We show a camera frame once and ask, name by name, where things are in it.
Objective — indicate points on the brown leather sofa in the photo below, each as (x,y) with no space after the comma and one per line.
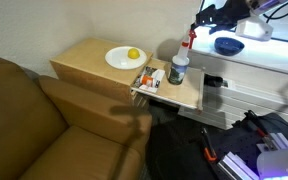
(34,133)

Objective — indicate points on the black base mat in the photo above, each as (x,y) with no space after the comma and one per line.
(237,140)

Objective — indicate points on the small orange-label pill bottle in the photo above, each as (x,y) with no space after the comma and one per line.
(147,80)

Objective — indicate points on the small black bundle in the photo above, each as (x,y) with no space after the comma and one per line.
(214,81)

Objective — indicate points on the white round plate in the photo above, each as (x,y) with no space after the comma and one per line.
(117,56)

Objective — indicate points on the spray bottle with red trigger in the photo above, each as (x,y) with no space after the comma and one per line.
(178,70)

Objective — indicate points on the red and black clamp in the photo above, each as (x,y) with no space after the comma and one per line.
(260,131)

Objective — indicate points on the light wooden nightstand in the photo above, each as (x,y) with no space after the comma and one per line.
(90,66)

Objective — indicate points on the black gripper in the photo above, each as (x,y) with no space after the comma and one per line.
(232,11)

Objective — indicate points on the aluminium robot base rails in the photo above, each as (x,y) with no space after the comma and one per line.
(237,165)

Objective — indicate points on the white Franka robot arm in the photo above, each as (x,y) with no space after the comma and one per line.
(277,163)

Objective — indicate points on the yellow lemon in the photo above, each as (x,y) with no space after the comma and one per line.
(133,53)

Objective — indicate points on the white window sill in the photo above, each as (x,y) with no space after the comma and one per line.
(267,56)

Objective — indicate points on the dark blue bowl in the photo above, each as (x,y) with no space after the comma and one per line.
(229,46)

